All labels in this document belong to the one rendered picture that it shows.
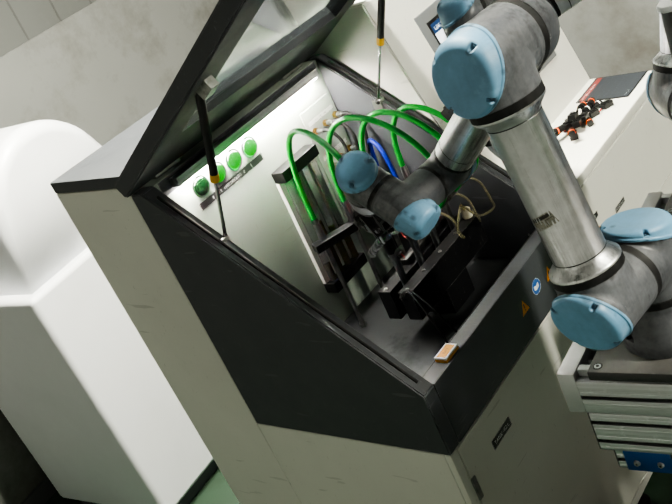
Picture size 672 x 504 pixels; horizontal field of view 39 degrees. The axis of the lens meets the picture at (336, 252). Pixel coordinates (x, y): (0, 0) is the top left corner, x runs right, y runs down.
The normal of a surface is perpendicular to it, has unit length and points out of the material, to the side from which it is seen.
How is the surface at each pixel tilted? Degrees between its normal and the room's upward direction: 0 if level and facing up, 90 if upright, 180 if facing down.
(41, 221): 90
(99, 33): 90
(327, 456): 90
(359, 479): 90
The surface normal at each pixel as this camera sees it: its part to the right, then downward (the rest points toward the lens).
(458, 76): -0.69, 0.45
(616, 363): -0.38, -0.83
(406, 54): 0.63, -0.20
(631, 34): -0.48, 0.56
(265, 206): 0.74, 0.00
